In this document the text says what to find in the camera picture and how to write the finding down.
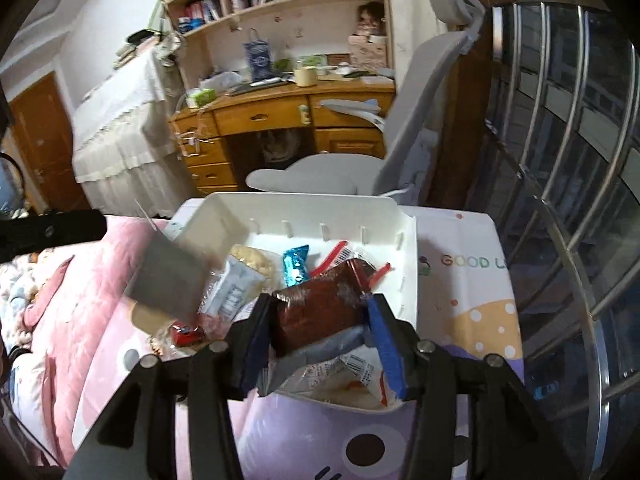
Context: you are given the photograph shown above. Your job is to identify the cartoon printed quilt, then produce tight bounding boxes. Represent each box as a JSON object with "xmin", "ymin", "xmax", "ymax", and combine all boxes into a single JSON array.
[{"xmin": 0, "ymin": 255, "xmax": 56, "ymax": 341}]

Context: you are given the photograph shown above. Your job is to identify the striped bag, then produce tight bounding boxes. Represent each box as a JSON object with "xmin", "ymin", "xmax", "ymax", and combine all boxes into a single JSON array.
[{"xmin": 260, "ymin": 130, "xmax": 303, "ymax": 163}]

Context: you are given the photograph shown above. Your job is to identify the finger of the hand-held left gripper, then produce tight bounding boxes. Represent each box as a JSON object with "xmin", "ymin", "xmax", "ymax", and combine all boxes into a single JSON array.
[{"xmin": 0, "ymin": 209, "xmax": 108, "ymax": 263}]

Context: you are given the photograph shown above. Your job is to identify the metal window grille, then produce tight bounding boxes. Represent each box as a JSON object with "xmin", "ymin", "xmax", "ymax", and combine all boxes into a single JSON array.
[{"xmin": 480, "ymin": 0, "xmax": 640, "ymax": 461}]

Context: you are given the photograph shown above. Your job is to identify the blue snack packet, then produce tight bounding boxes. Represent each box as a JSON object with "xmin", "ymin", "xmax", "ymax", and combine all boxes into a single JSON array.
[{"xmin": 281, "ymin": 244, "xmax": 311, "ymax": 288}]

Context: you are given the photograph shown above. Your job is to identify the white plastic storage bin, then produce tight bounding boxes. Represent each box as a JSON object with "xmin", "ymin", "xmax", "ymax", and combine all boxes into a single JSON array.
[{"xmin": 167, "ymin": 191, "xmax": 418, "ymax": 413}]

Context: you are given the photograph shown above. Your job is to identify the blue gift bag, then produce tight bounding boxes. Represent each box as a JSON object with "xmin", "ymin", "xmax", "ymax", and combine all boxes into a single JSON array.
[{"xmin": 243, "ymin": 27, "xmax": 273, "ymax": 83}]

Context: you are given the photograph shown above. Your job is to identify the white printed snack packet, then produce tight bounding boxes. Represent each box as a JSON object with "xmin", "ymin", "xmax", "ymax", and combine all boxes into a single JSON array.
[{"xmin": 260, "ymin": 330, "xmax": 401, "ymax": 411}]

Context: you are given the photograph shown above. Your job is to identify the wooden door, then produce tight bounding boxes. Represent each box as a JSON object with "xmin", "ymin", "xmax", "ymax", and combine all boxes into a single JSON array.
[{"xmin": 7, "ymin": 72, "xmax": 91, "ymax": 213}]

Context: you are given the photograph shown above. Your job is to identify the wooden bookshelf hutch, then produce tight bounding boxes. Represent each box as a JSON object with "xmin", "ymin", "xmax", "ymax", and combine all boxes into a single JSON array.
[{"xmin": 156, "ymin": 0, "xmax": 396, "ymax": 91}]

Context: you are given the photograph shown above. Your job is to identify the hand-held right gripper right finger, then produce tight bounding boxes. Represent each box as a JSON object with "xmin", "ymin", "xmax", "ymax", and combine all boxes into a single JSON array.
[{"xmin": 366, "ymin": 294, "xmax": 581, "ymax": 480}]

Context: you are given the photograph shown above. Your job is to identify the clear cake packet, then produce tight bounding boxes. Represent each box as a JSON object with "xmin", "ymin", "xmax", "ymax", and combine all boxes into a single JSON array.
[{"xmin": 200, "ymin": 244, "xmax": 276, "ymax": 321}]

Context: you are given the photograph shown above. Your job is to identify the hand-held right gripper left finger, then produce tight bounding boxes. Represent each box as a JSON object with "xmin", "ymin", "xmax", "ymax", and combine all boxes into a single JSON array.
[{"xmin": 64, "ymin": 294, "xmax": 273, "ymax": 480}]

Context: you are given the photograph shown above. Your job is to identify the grey office chair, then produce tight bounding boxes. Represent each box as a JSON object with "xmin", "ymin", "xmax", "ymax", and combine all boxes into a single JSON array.
[{"xmin": 245, "ymin": 0, "xmax": 486, "ymax": 198}]

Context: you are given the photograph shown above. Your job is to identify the cartoon printed tablecloth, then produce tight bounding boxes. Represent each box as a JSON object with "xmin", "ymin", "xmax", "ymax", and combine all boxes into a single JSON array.
[{"xmin": 70, "ymin": 197, "xmax": 526, "ymax": 480}]

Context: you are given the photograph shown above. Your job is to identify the floral cloth bag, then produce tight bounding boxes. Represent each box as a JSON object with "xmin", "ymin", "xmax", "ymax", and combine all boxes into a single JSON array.
[{"xmin": 152, "ymin": 35, "xmax": 186, "ymax": 68}]

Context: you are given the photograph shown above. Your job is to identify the white lace cover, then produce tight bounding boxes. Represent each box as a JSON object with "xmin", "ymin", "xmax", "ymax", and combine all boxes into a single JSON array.
[{"xmin": 71, "ymin": 50, "xmax": 198, "ymax": 216}]

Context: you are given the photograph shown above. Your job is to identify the black tablet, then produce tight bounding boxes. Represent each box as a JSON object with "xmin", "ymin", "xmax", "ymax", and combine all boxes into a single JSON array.
[{"xmin": 227, "ymin": 80, "xmax": 296, "ymax": 97}]

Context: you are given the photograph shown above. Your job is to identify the pink quilted blanket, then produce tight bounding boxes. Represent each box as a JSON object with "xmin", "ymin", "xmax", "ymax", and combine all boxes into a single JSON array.
[{"xmin": 0, "ymin": 215, "xmax": 171, "ymax": 471}]

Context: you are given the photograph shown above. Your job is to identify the brown-haired doll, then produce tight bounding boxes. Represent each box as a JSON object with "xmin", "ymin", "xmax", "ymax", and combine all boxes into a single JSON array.
[{"xmin": 356, "ymin": 2, "xmax": 386, "ymax": 38}]

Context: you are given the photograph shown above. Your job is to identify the stack of books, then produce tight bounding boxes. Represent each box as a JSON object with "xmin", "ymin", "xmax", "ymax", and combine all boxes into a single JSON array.
[{"xmin": 114, "ymin": 30, "xmax": 161, "ymax": 68}]

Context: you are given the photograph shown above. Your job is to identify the green tissue pack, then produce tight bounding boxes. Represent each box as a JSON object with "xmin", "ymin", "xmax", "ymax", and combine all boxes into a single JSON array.
[{"xmin": 186, "ymin": 87, "xmax": 217, "ymax": 109}]

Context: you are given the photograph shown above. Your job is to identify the white cables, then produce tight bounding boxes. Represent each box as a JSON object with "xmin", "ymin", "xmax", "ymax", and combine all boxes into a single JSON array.
[{"xmin": 172, "ymin": 100, "xmax": 216, "ymax": 156}]

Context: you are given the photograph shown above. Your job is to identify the dark red snack packet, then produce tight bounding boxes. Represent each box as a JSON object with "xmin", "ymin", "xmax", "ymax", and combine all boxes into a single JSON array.
[{"xmin": 270, "ymin": 258, "xmax": 375, "ymax": 361}]

